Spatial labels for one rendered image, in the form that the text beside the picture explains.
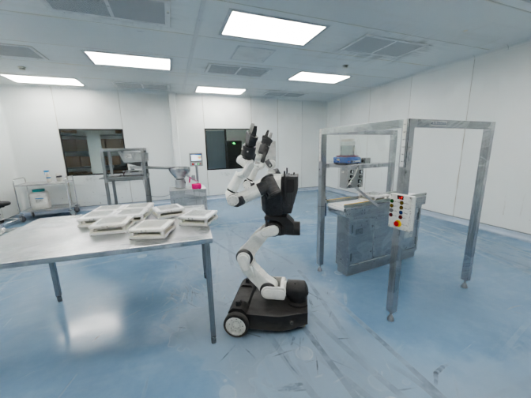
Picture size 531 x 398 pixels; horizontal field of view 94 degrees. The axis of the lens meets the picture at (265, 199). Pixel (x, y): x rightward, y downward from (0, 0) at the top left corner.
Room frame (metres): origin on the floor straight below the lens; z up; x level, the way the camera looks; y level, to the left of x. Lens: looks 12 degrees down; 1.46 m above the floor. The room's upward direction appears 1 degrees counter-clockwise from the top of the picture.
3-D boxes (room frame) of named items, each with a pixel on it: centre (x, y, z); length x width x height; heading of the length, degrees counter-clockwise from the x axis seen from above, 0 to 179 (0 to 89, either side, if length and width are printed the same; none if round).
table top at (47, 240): (1.94, 1.25, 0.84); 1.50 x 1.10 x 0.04; 106
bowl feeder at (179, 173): (4.58, 1.50, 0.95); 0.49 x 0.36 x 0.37; 111
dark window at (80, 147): (6.26, 4.17, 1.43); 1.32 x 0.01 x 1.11; 111
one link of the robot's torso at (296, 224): (1.92, -0.14, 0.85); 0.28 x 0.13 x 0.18; 81
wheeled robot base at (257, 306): (1.94, -0.03, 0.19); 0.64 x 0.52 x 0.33; 81
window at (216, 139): (7.44, 1.02, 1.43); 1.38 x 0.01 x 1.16; 111
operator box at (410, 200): (1.78, -1.01, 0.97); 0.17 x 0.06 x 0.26; 25
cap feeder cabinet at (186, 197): (4.55, 1.44, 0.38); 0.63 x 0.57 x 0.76; 111
